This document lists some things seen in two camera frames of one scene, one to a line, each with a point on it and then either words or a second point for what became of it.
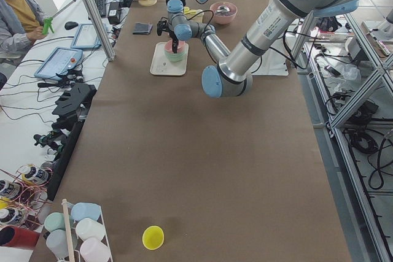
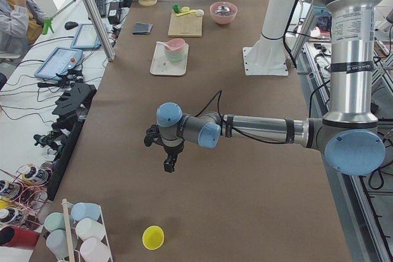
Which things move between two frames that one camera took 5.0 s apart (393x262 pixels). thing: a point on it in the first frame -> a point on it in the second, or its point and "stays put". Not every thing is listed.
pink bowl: (181, 46) stays put
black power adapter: (113, 13) stays put
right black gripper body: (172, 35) -> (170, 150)
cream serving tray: (161, 65) stays put
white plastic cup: (87, 227) stays put
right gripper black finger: (175, 44) -> (169, 162)
